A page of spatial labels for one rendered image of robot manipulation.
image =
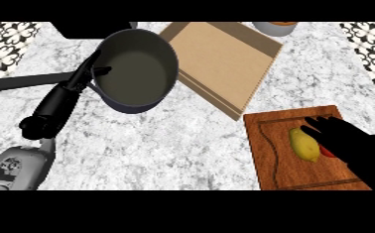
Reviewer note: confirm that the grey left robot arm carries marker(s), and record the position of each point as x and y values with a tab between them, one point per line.
22	169

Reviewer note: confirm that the black appliance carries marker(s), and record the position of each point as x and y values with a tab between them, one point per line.
90	29

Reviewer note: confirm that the brown wooden cutting board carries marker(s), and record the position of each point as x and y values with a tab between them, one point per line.
273	151

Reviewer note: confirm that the yellow lemon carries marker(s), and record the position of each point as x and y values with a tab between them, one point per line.
302	145

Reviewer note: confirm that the grey bowl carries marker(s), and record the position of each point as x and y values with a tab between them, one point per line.
274	28

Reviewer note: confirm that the red vegetable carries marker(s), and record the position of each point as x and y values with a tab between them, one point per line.
326	152

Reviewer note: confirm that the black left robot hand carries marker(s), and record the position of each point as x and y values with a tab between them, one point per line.
54	106

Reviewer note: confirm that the cardboard box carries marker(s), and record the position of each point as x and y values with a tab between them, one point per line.
221	63

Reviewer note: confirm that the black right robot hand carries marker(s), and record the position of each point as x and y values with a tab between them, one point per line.
348	144

